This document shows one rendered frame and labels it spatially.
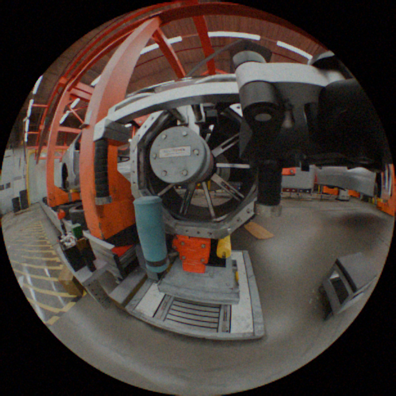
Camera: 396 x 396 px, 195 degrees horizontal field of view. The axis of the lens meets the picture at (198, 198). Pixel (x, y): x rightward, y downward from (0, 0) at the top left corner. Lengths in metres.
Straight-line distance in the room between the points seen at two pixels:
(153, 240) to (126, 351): 0.73
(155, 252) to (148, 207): 0.15
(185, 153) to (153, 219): 0.20
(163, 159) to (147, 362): 0.90
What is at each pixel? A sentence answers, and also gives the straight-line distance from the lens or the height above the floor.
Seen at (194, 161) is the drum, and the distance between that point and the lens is 0.24.
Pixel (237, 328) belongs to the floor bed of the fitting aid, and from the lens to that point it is 0.78.
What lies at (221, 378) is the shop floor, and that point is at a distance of 0.81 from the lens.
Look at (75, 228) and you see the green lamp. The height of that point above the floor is 0.65.
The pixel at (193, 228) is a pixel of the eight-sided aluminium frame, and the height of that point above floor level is 0.62.
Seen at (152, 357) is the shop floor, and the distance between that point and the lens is 0.83.
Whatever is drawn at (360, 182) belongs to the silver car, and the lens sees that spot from 2.59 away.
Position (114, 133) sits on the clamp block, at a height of 0.92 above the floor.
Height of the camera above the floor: 0.80
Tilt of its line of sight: 11 degrees down
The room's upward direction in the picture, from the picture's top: straight up
